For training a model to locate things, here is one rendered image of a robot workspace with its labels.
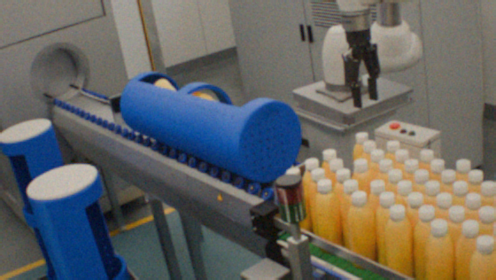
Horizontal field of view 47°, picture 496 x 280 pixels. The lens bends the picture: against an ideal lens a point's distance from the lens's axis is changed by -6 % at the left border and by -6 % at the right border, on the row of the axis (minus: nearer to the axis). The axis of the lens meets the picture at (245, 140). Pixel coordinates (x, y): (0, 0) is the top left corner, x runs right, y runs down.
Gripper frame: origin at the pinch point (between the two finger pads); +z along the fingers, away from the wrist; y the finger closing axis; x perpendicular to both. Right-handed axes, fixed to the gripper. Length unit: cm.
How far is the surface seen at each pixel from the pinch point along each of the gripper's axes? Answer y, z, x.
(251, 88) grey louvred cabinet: -158, 90, -278
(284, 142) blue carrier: 7.1, 20.2, -33.0
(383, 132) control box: -11.5, 17.5, -4.0
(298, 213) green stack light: 50, 9, 23
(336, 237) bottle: 27.6, 32.2, 9.8
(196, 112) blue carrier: 23, 9, -60
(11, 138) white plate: 69, 24, -164
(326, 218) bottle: 29.3, 25.2, 8.6
